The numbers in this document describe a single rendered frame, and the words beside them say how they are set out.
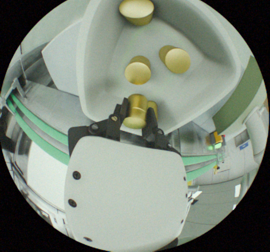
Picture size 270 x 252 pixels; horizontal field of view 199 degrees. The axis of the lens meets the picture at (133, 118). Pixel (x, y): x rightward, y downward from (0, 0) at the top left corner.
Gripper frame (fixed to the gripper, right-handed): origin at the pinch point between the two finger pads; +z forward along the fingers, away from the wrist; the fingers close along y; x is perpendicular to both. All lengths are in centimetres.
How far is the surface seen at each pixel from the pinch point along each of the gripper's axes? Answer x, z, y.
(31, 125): -14.8, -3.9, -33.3
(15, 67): 4, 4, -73
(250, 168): 88, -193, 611
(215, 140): 0, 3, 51
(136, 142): -11.6, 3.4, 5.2
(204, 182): -240, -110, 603
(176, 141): -2.8, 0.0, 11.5
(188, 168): -6.9, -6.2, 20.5
